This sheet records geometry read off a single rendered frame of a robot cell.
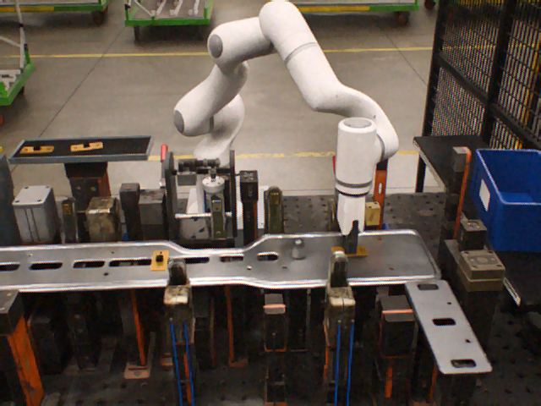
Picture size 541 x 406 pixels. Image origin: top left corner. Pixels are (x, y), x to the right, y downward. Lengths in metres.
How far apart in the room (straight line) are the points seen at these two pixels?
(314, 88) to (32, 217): 0.78
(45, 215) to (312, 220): 1.00
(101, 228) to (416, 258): 0.80
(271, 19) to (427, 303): 0.73
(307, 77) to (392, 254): 0.48
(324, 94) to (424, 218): 1.03
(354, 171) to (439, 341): 0.40
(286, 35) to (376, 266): 0.58
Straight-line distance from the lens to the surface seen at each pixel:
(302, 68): 1.40
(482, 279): 1.42
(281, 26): 1.44
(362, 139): 1.32
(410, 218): 2.28
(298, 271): 1.43
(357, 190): 1.37
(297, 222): 2.21
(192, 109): 1.83
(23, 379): 1.52
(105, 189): 1.78
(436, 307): 1.37
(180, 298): 1.30
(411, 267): 1.48
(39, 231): 1.66
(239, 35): 1.56
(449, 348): 1.28
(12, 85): 5.52
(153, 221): 1.62
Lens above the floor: 1.84
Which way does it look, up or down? 29 degrees down
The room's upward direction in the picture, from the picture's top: 1 degrees counter-clockwise
